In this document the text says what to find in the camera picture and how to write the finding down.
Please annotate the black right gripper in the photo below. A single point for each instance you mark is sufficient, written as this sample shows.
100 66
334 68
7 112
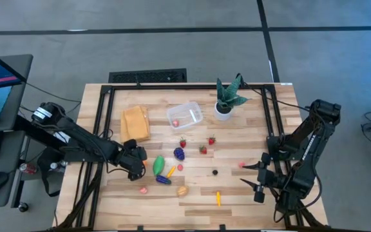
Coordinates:
267 180

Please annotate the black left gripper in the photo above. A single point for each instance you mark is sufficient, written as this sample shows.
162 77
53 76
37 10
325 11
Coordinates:
129 154

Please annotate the orange toy fruit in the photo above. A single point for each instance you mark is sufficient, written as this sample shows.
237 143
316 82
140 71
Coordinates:
145 163

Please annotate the pink toy ball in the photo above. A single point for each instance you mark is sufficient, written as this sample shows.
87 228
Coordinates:
175 123
241 164
143 190
180 167

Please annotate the green ribbed toy vegetable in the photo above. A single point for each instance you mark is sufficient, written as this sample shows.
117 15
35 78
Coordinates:
158 165

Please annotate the purple toy eggplant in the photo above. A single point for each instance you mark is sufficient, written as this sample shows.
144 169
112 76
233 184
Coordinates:
163 180

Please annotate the black toy olive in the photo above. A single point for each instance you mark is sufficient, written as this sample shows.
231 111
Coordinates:
215 172

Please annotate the purple toy grape bunch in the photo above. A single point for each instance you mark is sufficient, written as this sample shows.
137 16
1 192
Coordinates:
179 154

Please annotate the red toy strawberry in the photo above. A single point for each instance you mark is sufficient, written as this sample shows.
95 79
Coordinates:
182 142
203 150
211 140

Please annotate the tan toy potato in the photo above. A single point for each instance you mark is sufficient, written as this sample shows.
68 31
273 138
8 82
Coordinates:
182 190

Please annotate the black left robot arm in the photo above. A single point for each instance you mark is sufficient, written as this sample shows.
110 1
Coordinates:
76 137

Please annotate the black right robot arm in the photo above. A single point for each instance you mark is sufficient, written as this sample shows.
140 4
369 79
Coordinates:
304 141

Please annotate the clear plastic tupperware container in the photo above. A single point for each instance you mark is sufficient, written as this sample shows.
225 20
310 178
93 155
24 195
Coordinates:
187 114

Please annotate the folded yellow cloth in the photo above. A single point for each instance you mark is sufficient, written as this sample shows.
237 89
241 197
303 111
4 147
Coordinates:
135 124

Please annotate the white plant pot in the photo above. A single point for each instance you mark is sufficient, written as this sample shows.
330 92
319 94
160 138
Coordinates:
223 115

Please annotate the green snake plant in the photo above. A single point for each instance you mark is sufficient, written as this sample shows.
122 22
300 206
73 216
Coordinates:
229 93

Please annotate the red soda can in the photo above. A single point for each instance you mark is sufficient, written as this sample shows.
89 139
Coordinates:
27 168

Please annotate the black caster wheel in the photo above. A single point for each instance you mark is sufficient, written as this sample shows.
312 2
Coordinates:
22 207

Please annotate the grey desk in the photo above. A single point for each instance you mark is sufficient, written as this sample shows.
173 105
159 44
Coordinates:
21 71

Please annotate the black metal table frame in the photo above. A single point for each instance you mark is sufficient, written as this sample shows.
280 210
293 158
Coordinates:
185 87

